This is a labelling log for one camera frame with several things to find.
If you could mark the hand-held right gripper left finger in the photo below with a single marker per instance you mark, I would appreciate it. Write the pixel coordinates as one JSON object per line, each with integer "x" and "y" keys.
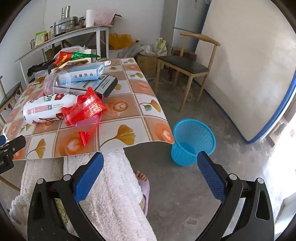
{"x": 89, "y": 178}

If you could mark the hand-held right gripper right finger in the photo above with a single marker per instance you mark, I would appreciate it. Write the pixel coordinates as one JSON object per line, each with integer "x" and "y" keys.
{"x": 211, "y": 176}

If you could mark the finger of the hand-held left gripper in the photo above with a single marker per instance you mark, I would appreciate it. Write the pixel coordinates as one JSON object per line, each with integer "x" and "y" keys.
{"x": 1, "y": 139}
{"x": 15, "y": 143}

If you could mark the white drink bottle red cap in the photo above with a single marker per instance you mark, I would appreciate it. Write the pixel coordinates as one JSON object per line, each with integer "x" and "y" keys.
{"x": 41, "y": 109}

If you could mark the blue plastic basket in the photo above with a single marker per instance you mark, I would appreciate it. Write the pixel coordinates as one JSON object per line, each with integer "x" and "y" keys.
{"x": 192, "y": 134}

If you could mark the red plastic wrapper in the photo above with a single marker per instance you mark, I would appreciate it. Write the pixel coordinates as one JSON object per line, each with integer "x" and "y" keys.
{"x": 85, "y": 106}

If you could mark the light blue carton box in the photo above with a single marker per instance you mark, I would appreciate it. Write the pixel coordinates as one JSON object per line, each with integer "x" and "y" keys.
{"x": 85, "y": 73}

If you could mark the green foil wrapper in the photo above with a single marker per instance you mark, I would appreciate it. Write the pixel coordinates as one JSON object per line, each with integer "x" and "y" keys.
{"x": 83, "y": 55}

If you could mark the wooden chair dark seat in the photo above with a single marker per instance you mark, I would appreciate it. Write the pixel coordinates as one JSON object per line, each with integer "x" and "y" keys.
{"x": 11, "y": 91}

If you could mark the person's foot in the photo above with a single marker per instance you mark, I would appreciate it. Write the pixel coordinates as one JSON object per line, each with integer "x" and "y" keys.
{"x": 141, "y": 176}

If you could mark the purple slipper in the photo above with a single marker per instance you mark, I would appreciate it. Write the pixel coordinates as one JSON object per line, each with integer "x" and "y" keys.
{"x": 145, "y": 197}

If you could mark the orange snack wrapper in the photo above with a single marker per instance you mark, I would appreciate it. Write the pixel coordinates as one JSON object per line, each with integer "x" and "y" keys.
{"x": 39, "y": 80}

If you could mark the black cloth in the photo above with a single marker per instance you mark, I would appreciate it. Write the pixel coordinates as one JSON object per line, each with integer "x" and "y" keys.
{"x": 38, "y": 68}

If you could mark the grey and black box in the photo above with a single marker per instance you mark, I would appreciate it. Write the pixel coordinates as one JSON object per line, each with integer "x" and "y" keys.
{"x": 104, "y": 85}

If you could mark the patterned tablecloth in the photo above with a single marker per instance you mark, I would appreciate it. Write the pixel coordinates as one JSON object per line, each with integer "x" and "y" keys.
{"x": 129, "y": 92}

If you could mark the red and yellow snack wrapper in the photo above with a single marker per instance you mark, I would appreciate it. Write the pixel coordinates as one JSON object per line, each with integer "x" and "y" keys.
{"x": 62, "y": 59}

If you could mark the brown cardboard box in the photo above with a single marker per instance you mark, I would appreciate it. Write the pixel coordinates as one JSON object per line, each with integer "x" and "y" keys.
{"x": 52, "y": 53}

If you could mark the green food packet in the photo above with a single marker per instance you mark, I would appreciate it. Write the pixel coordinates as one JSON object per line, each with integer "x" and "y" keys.
{"x": 40, "y": 37}

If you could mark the white mattress blue edge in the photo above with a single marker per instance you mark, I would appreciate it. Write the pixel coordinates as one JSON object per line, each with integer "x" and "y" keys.
{"x": 242, "y": 69}

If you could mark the small red lid jar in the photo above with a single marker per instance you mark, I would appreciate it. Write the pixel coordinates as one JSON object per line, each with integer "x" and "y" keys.
{"x": 46, "y": 36}

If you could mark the wooden chair black seat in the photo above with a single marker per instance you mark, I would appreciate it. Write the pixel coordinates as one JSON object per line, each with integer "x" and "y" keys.
{"x": 185, "y": 64}

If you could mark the small white pack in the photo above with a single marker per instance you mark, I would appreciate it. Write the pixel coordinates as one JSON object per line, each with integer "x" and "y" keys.
{"x": 104, "y": 62}

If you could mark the white paper cup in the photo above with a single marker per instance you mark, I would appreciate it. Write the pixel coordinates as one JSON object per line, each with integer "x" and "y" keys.
{"x": 90, "y": 52}

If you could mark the grey side table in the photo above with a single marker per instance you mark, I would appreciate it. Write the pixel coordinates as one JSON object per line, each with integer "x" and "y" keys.
{"x": 69, "y": 33}

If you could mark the dark wooden box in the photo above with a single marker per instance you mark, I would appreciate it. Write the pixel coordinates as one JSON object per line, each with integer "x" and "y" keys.
{"x": 185, "y": 53}

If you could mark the metal cooking pot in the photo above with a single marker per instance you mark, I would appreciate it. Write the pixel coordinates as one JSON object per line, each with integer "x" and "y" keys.
{"x": 64, "y": 25}

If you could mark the metal tray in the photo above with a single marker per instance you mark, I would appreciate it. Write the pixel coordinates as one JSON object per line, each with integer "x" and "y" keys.
{"x": 75, "y": 28}

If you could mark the grey plastic bag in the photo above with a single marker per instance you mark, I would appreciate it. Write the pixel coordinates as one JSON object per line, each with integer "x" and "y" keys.
{"x": 129, "y": 51}

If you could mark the white plastic bag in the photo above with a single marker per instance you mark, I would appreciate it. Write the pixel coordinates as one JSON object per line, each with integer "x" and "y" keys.
{"x": 155, "y": 47}

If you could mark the yellow plastic bag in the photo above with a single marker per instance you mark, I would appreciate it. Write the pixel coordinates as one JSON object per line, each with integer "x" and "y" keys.
{"x": 120, "y": 40}

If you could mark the steel canister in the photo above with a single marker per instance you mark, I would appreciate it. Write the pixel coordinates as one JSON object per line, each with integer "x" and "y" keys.
{"x": 66, "y": 11}

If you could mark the pink plastic bag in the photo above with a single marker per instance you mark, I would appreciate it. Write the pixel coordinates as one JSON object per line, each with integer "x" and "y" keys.
{"x": 104, "y": 15}

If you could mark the white refrigerator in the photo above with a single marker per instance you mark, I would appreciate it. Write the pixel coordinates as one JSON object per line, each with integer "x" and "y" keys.
{"x": 187, "y": 18}

